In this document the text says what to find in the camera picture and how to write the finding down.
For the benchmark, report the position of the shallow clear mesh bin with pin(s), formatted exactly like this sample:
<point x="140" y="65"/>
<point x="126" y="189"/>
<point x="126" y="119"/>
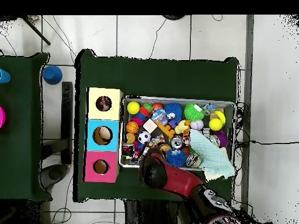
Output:
<point x="229" y="161"/>

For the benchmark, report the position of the wooden box with three holes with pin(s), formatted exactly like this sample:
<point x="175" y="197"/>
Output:
<point x="103" y="135"/>

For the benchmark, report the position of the blue spiky rubber ball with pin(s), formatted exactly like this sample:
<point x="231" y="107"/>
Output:
<point x="176" y="158"/>

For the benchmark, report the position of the light blue cup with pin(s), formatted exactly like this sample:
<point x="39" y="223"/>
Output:
<point x="3" y="76"/>

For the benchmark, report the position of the dark green table cloth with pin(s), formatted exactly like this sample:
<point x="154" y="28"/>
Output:
<point x="21" y="140"/>
<point x="154" y="74"/>

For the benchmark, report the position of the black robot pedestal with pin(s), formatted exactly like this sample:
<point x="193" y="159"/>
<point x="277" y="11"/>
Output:
<point x="149" y="213"/>

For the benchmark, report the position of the small basketball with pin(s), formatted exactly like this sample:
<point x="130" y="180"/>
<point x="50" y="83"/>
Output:
<point x="132" y="127"/>

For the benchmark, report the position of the orange ball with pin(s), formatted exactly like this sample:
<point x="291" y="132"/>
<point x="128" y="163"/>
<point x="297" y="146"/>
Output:
<point x="157" y="106"/>

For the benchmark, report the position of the pink round object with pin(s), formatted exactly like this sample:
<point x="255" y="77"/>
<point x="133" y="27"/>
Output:
<point x="2" y="116"/>

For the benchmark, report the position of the small soccer ball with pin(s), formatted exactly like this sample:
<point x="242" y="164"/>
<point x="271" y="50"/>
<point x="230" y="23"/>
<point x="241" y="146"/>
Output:
<point x="144" y="137"/>

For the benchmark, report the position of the small baseball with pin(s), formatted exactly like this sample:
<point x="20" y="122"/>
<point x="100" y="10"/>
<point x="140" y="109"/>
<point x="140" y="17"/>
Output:
<point x="197" y="125"/>

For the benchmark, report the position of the person's foot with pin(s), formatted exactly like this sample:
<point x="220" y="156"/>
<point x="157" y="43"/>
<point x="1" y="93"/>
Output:
<point x="174" y="17"/>

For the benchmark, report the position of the mint green cloth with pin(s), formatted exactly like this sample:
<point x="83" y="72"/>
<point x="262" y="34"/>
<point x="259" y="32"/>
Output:
<point x="210" y="156"/>

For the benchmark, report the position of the green fuzzy toy with eyes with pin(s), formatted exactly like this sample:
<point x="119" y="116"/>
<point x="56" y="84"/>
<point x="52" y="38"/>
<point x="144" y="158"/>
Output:
<point x="194" y="112"/>

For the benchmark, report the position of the plain wooden block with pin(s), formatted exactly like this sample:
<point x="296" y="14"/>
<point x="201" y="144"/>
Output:
<point x="150" y="126"/>

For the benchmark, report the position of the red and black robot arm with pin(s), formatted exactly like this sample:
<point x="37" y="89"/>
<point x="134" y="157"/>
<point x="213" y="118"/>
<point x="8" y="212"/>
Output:
<point x="182" y="179"/>

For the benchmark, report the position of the purple spiky toy with eyes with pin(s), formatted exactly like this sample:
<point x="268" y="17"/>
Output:
<point x="222" y="138"/>

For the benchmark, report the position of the yellow ball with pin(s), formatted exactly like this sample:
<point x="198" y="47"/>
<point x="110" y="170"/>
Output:
<point x="215" y="124"/>
<point x="133" y="107"/>

